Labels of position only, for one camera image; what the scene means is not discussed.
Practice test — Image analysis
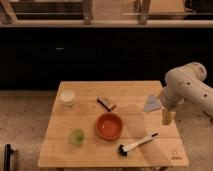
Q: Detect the wooden table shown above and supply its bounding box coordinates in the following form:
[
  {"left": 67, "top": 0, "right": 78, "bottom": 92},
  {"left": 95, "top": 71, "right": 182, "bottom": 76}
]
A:
[{"left": 38, "top": 81, "right": 189, "bottom": 168}]

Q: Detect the red bowl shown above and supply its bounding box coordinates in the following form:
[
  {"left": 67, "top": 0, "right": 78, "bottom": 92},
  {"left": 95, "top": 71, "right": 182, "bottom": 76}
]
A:
[{"left": 95, "top": 113, "right": 123, "bottom": 141}]

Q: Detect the dark brown rectangular block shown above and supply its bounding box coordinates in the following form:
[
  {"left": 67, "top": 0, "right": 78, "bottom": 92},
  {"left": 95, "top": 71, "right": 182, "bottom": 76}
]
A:
[{"left": 97, "top": 97, "right": 116, "bottom": 112}]

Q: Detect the grey towel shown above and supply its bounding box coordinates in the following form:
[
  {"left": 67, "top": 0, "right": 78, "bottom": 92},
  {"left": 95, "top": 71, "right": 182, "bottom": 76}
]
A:
[{"left": 143, "top": 95, "right": 161, "bottom": 112}]

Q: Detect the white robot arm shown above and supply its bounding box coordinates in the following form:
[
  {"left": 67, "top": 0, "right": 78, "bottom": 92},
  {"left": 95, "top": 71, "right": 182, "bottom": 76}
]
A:
[{"left": 159, "top": 62, "right": 213, "bottom": 125}]

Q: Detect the white handled dish brush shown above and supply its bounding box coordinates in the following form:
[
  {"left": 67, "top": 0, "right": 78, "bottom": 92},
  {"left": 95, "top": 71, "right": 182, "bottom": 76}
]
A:
[{"left": 118, "top": 133, "right": 159, "bottom": 156}]

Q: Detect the small green cup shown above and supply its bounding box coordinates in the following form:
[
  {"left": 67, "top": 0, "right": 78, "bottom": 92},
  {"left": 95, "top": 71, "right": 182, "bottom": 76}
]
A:
[{"left": 69, "top": 129, "right": 85, "bottom": 145}]

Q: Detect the black object at floor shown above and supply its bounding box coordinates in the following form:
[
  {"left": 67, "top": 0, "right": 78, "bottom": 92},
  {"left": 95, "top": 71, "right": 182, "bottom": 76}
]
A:
[{"left": 3, "top": 144, "right": 14, "bottom": 171}]

